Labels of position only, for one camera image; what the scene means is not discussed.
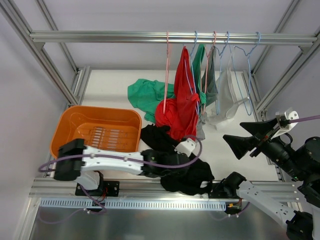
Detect black tank top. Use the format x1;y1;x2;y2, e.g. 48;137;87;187
140;124;215;196

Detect red tank top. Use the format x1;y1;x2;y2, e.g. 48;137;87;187
155;46;200;141

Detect green tank top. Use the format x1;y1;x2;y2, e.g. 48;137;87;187
127;44;205;123

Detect pink hanger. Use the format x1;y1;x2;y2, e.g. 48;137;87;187
162;31;171;115
200;31;218;116

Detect blue hanger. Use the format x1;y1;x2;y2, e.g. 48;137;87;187
233;31;261;116
216;31;230;115
189;30;199;115

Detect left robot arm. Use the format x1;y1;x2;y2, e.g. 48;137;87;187
53;138;197;196

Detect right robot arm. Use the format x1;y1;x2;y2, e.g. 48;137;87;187
221;115;320;240

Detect white tank top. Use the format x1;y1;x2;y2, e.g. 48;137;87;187
206;46;249;131

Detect grey tank top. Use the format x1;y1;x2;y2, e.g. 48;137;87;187
192;44;218;140

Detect orange plastic basket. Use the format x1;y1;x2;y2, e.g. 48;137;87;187
50;105;142;159

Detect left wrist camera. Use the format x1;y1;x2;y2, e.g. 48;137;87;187
174;138;197;157

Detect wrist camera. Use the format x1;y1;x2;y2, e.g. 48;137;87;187
174;138;197;157
272;107;299;139

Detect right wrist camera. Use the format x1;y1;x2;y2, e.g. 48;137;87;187
272;107;299;139

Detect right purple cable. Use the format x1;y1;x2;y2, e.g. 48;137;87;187
287;115;320;124

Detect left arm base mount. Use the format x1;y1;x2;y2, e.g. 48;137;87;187
87;180;120;197

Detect aluminium hanging rail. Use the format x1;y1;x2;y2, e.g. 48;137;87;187
29;30;318;47

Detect white slotted cable duct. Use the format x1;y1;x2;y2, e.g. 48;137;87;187
39;198;227;212

